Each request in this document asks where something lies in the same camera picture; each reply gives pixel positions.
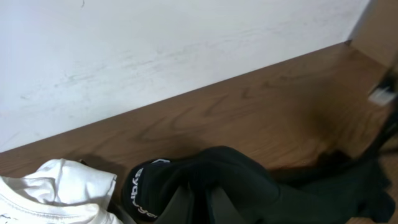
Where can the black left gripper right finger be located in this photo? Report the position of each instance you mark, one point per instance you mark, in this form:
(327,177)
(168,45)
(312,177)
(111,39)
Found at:
(220,208)

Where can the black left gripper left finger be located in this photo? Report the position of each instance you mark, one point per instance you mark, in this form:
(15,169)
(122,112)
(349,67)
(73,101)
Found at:
(179,209)

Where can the black t-shirt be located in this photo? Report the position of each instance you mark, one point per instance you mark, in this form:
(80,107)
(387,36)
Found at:
(334,190)

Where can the white crumpled t-shirt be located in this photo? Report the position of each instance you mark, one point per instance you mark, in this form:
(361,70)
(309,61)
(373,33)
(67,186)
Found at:
(59,191)

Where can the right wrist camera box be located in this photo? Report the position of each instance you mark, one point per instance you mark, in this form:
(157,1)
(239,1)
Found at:
(381,96)

